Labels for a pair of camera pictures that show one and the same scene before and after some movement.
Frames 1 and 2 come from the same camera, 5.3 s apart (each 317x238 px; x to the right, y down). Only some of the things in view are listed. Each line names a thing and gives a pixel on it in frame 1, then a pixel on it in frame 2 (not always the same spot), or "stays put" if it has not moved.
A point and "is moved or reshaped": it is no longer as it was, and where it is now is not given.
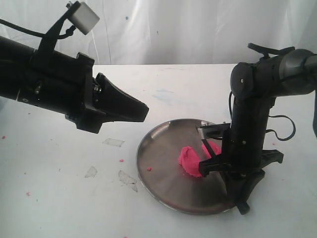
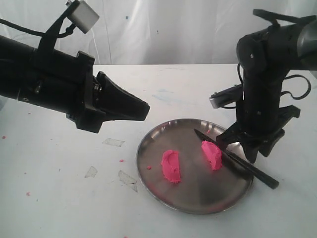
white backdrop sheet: (162, 32) stays put
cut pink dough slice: (216, 145) stays put
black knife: (208, 148) is moved or reshaped
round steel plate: (164, 181) stays put
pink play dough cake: (189, 161) -> (170, 164)
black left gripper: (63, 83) stays put
